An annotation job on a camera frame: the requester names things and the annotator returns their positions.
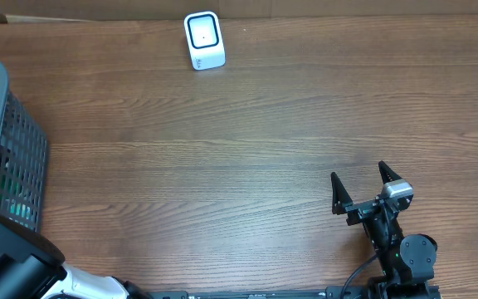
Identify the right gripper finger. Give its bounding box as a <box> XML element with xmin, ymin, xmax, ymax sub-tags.
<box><xmin>330</xmin><ymin>172</ymin><xmax>354</xmax><ymax>215</ymax></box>
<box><xmin>378</xmin><ymin>160</ymin><xmax>402</xmax><ymax>184</ymax></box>

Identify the teal tissue pack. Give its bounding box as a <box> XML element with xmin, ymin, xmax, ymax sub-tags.
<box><xmin>9</xmin><ymin>202</ymin><xmax>31</xmax><ymax>220</ymax></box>

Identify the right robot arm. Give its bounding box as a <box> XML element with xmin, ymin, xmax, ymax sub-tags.
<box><xmin>325</xmin><ymin>160</ymin><xmax>441</xmax><ymax>299</ymax></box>

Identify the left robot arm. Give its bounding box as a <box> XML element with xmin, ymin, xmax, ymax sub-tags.
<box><xmin>0</xmin><ymin>213</ymin><xmax>152</xmax><ymax>298</ymax></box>

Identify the white barcode scanner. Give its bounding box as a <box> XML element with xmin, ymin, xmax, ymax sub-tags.
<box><xmin>183</xmin><ymin>11</ymin><xmax>226</xmax><ymax>71</ymax></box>

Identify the grey plastic mesh basket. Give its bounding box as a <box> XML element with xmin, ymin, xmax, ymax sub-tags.
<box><xmin>0</xmin><ymin>62</ymin><xmax>49</xmax><ymax>232</ymax></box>

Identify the cardboard box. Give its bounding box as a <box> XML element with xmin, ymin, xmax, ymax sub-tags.
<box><xmin>0</xmin><ymin>0</ymin><xmax>478</xmax><ymax>23</ymax></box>

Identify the right black cable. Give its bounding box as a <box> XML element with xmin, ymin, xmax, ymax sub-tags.
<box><xmin>339</xmin><ymin>252</ymin><xmax>379</xmax><ymax>299</ymax></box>

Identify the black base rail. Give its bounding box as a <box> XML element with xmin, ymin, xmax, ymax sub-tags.
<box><xmin>147</xmin><ymin>286</ymin><xmax>368</xmax><ymax>299</ymax></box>

